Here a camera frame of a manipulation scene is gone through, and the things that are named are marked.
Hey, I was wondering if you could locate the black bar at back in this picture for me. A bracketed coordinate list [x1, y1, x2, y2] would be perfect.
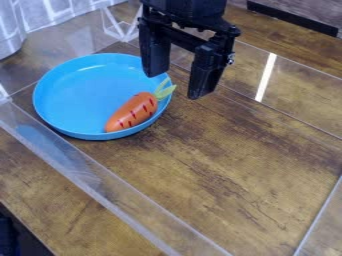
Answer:
[248, 0, 339, 37]

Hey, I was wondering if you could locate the clear acrylic front barrier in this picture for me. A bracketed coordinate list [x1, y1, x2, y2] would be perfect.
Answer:
[0, 99, 233, 256]

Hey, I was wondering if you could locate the clear acrylic corner bracket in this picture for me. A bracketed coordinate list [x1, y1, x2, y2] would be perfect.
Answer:
[101, 7, 144, 42]

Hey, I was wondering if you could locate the orange toy carrot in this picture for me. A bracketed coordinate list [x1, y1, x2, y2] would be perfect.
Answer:
[105, 78, 177, 132]

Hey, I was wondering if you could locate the blue round tray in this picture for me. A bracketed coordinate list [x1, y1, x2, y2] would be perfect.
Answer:
[33, 53, 173, 141]

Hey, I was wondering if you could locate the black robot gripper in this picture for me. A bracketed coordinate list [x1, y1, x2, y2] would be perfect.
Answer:
[138, 0, 241, 100]

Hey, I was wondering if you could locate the grey patterned curtain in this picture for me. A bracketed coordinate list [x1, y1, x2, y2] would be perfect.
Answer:
[0, 0, 128, 60]

